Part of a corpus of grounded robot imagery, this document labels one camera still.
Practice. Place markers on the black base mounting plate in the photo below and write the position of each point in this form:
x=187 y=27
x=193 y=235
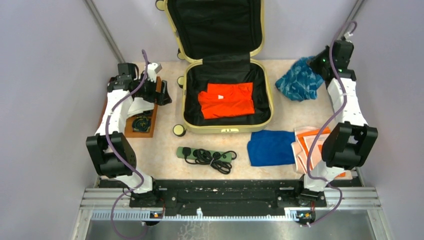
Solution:
x=224 y=200

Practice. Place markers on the corner aluminium post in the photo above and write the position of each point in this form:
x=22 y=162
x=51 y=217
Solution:
x=104 y=30
x=358 y=5

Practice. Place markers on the dark round patterned item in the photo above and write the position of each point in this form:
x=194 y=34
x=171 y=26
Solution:
x=141 y=124

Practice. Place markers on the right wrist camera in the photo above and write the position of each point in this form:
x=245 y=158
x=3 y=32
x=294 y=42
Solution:
x=346 y=36

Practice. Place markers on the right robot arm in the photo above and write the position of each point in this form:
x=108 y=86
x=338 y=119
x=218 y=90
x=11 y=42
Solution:
x=350 y=142

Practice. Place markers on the orange folded garment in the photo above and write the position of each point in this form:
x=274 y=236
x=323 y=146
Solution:
x=222 y=100

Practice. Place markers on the yellow hard-shell suitcase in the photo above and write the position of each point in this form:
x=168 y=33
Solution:
x=219 y=39

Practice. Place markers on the green power strip with cable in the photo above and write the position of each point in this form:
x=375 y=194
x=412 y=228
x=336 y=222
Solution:
x=220 y=161

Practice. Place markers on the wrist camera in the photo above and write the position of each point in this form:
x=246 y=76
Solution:
x=346 y=36
x=153 y=68

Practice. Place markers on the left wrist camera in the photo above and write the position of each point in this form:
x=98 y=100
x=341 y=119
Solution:
x=153 y=68

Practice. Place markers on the aluminium rail frame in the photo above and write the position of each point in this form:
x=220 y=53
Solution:
x=367 y=224

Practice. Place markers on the blue towel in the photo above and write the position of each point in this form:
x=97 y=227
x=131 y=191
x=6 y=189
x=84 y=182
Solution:
x=267 y=148

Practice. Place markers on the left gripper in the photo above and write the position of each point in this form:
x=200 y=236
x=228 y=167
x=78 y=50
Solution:
x=161 y=98

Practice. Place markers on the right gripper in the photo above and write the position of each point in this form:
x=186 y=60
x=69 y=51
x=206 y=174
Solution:
x=312 y=62

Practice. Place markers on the orange and pink towel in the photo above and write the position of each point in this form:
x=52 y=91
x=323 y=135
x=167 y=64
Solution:
x=304 y=137

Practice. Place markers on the left corner aluminium post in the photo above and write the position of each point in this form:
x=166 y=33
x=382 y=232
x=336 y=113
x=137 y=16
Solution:
x=104 y=30

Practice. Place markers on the right corner aluminium post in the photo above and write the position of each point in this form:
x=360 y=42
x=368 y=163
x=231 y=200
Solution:
x=358 y=5

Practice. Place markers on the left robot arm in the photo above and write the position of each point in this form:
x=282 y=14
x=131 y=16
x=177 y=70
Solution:
x=112 y=155

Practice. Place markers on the blue patterned fabric garment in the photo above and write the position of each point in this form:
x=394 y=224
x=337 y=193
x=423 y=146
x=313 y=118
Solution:
x=300 y=82

